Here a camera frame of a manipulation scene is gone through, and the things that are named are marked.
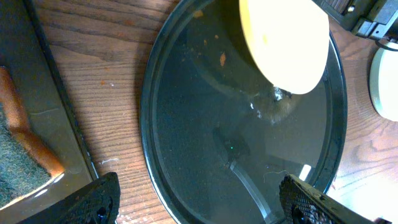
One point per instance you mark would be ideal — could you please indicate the yellow plate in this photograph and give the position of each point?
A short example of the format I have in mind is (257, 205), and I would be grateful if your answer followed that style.
(288, 41)

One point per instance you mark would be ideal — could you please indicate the orange green sponge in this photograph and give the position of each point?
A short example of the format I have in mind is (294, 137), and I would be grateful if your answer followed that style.
(27, 164)

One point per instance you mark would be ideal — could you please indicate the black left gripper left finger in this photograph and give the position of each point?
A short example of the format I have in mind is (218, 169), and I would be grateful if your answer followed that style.
(98, 202)

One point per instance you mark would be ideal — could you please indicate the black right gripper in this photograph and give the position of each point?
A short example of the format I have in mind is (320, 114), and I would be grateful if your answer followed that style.
(369, 19)

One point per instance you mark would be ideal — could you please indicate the light green plate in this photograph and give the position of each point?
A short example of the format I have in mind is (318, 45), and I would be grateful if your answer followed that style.
(383, 82)

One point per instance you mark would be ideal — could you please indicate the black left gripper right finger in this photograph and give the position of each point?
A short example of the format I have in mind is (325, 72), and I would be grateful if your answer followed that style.
(302, 203)

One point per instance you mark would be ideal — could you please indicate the black rectangular water tray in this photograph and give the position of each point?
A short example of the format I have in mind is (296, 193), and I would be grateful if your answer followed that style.
(25, 50)

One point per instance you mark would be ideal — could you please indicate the black round tray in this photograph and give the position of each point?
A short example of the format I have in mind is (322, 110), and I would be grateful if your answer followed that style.
(218, 138)

